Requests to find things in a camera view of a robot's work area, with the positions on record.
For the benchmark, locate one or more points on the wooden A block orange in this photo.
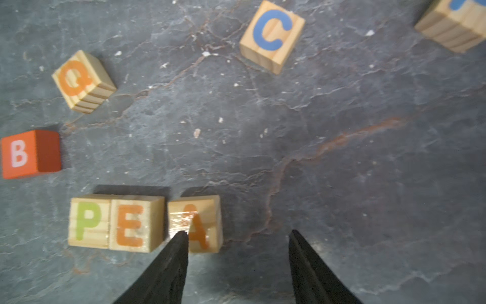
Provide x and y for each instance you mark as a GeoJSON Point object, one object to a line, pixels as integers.
{"type": "Point", "coordinates": [201, 218]}

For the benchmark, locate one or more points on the wooden Q block orange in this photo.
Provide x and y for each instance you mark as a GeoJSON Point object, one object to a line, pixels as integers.
{"type": "Point", "coordinates": [83, 82]}

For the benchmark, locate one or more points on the wooden P block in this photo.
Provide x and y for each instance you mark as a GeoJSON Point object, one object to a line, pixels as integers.
{"type": "Point", "coordinates": [89, 221]}

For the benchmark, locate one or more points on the red B block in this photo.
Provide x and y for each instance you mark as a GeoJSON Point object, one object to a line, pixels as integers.
{"type": "Point", "coordinates": [30, 154]}

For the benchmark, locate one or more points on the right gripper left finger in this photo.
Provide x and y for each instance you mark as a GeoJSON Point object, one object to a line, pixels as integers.
{"type": "Point", "coordinates": [164, 280]}

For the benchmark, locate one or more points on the wooden block beside blue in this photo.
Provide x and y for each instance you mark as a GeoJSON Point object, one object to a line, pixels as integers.
{"type": "Point", "coordinates": [456, 25]}

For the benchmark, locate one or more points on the wooden E block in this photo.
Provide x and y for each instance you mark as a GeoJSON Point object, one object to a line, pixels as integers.
{"type": "Point", "coordinates": [137, 223]}

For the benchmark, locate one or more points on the wooden C block blue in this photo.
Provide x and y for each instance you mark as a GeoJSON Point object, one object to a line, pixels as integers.
{"type": "Point", "coordinates": [271, 36]}

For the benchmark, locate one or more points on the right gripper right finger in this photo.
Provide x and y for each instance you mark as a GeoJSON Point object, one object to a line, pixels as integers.
{"type": "Point", "coordinates": [312, 280]}

